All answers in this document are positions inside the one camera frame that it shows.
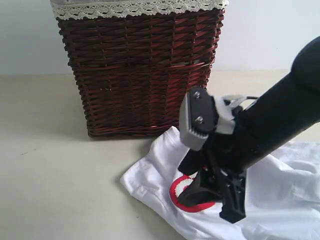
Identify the black grey right gripper finger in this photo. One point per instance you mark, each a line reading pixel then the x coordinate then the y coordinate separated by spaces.
pixel 198 118

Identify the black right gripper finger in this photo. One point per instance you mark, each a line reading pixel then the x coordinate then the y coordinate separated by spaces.
pixel 212 183

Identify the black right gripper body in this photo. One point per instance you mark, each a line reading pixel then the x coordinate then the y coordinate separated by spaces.
pixel 231 133

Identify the white t-shirt red lettering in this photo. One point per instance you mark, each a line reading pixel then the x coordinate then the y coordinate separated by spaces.
pixel 282 196

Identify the dark red wicker basket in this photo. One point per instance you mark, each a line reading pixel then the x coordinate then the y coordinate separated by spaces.
pixel 133 72

